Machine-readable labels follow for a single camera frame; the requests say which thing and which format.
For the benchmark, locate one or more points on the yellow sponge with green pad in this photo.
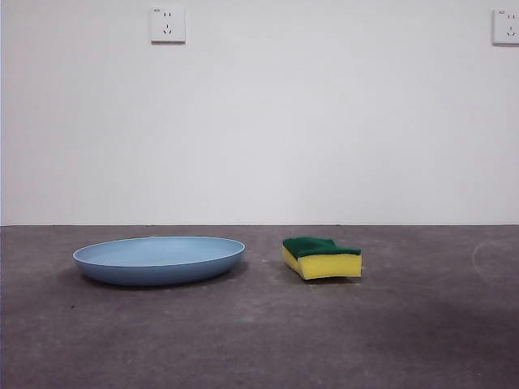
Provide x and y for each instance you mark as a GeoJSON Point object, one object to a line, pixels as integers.
{"type": "Point", "coordinates": [328, 263]}

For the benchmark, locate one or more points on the light blue round plate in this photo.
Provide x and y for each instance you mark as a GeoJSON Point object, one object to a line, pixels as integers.
{"type": "Point", "coordinates": [162, 259]}

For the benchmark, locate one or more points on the white wall power socket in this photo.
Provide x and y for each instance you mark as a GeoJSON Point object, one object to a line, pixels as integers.
{"type": "Point", "coordinates": [168, 24]}
{"type": "Point", "coordinates": [507, 26]}

